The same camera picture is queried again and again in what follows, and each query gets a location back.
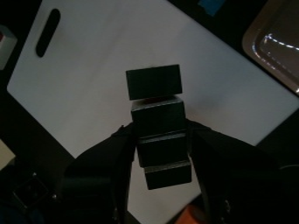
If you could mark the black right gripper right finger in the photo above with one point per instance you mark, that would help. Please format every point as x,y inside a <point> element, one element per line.
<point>233,175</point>

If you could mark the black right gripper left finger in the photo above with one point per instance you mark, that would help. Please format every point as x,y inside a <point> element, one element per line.
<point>97,175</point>

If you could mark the black toy sushi piece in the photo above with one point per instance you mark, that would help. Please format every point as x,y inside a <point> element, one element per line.
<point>163,148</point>
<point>168,175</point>
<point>157,116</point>
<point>153,81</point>

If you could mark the white plastic cutting board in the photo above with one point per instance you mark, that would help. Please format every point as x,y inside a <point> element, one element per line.
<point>89,73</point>

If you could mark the grey rectangular plate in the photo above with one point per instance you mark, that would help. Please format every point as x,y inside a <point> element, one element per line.
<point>276,43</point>

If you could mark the orange toy object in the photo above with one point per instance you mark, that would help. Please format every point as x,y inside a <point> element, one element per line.
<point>193,214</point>

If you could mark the white block with red mark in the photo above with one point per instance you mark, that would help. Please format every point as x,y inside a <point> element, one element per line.
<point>5,46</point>

